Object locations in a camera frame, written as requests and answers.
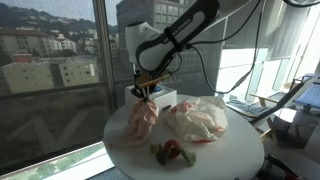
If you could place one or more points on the wooden lounge chair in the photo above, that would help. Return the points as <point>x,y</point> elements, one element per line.
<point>263,111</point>

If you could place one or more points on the round white table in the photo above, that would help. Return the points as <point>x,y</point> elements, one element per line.
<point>237,155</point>

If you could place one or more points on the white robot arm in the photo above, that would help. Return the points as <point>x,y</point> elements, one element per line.
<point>153,50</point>

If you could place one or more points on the pink plush toy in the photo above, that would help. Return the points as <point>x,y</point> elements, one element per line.
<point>143,117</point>

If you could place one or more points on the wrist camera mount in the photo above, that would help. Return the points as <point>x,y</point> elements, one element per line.
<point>145,80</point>

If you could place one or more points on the red plush radish toy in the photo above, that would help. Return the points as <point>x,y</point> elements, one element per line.
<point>171,150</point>

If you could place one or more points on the grey roller blind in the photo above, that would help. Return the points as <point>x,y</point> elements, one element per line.
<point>281,26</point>

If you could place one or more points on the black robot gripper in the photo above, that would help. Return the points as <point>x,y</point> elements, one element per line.
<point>141,93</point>

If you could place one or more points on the white red plastic bag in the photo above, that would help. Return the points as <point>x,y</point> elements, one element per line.
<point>198,119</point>

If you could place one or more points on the white cardboard box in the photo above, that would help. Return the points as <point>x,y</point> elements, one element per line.
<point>163,96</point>

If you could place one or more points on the white and blue dish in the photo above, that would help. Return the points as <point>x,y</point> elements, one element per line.
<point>157,89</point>

